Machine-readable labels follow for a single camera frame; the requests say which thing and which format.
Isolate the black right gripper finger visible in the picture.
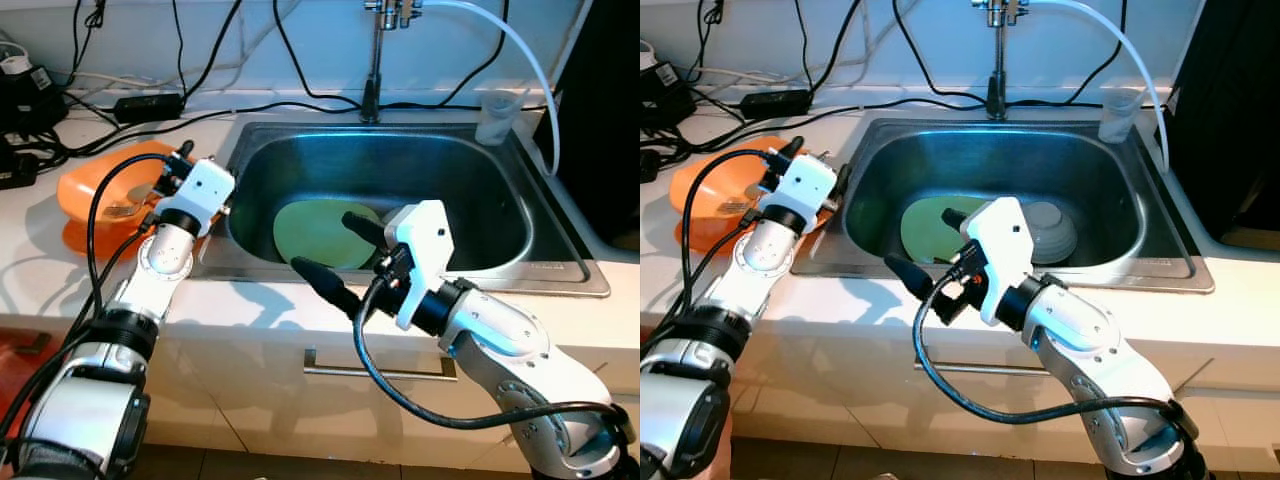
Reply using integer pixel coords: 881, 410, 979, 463
341, 209, 399, 252
290, 256, 370, 322
939, 206, 987, 247
884, 254, 954, 324

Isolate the orange bowl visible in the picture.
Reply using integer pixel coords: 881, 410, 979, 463
668, 135, 791, 226
57, 140, 201, 226

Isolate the orange plate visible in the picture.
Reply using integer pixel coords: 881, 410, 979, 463
62, 215, 211, 263
678, 215, 831, 256

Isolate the white kitchen cabinet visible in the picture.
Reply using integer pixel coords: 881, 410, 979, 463
735, 320, 1280, 471
150, 320, 531, 471

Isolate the green plate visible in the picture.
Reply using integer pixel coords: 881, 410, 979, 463
272, 198, 386, 271
900, 195, 986, 266

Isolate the black power adapter brick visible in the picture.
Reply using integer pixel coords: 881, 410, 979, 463
738, 90, 813, 119
113, 93, 186, 123

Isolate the stainless steel sink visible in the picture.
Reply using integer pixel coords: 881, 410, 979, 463
190, 110, 611, 299
790, 115, 1214, 293

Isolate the black charger block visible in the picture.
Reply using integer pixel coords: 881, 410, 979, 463
0, 45, 66, 136
640, 40, 696, 126

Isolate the metal faucet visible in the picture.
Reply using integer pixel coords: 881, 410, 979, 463
970, 0, 1031, 121
358, 0, 429, 124

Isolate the clear plastic cup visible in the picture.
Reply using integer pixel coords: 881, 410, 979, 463
475, 88, 531, 148
1098, 88, 1146, 144

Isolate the red plastic bag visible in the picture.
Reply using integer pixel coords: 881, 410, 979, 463
0, 325, 51, 421
718, 405, 739, 480

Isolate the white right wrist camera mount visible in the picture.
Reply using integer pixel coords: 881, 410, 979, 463
383, 200, 456, 331
962, 196, 1038, 328

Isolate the black power cable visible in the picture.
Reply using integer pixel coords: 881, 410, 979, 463
272, 0, 363, 107
1063, 0, 1129, 107
185, 0, 244, 99
812, 0, 864, 94
438, 0, 509, 109
40, 98, 549, 161
172, 0, 191, 98
890, 0, 988, 105
688, 95, 1163, 144

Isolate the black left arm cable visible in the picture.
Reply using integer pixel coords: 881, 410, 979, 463
0, 150, 181, 441
640, 148, 781, 401

